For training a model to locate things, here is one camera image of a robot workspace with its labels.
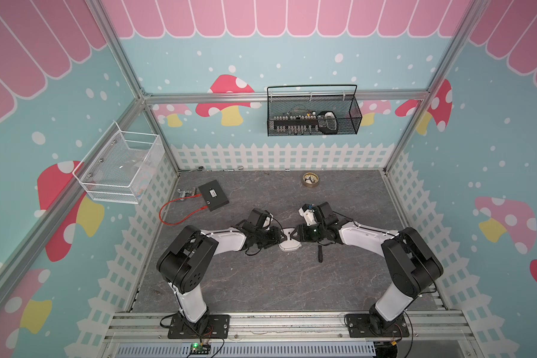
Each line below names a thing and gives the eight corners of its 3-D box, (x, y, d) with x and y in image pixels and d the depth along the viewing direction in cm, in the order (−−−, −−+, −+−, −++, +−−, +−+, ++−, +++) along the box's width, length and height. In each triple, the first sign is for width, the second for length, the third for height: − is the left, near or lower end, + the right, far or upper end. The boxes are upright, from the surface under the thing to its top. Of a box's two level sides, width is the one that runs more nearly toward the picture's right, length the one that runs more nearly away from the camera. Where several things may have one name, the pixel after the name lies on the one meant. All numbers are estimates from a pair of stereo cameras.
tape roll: (302, 187, 117) (303, 184, 115) (301, 175, 122) (302, 172, 120) (319, 187, 117) (319, 184, 115) (317, 175, 122) (317, 172, 120)
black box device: (210, 212, 107) (208, 208, 104) (199, 190, 115) (197, 186, 113) (229, 203, 110) (228, 199, 108) (218, 182, 118) (216, 179, 116)
